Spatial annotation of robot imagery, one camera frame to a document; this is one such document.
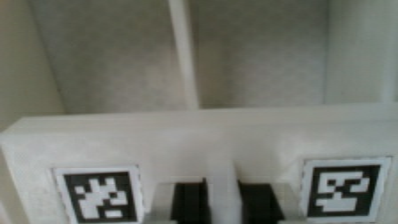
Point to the white cabinet body box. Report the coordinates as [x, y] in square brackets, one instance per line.
[196, 56]

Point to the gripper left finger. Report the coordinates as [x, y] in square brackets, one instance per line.
[191, 205]

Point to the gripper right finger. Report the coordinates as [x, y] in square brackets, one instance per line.
[262, 211]

